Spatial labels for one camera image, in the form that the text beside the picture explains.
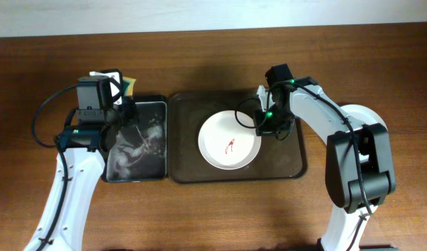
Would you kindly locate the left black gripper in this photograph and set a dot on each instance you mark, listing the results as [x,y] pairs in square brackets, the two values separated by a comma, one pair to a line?
[126,108]

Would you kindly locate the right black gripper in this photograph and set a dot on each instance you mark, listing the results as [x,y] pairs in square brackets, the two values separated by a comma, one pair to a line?
[269,126]

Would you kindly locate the green yellow sponge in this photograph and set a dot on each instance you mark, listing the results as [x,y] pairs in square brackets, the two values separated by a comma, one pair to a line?
[128,86]

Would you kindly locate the pink plate with red stain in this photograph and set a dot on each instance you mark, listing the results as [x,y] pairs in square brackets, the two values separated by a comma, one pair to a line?
[227,142]

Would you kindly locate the cream plate with red stain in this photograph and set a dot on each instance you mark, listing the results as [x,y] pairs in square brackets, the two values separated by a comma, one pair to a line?
[366,115]

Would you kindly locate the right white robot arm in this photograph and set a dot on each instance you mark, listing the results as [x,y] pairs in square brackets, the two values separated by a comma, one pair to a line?
[359,170]

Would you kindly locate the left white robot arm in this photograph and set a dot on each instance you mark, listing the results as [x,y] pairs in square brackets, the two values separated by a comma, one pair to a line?
[82,148]

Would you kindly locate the black small water tray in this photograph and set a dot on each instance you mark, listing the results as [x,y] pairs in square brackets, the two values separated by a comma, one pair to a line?
[139,153]

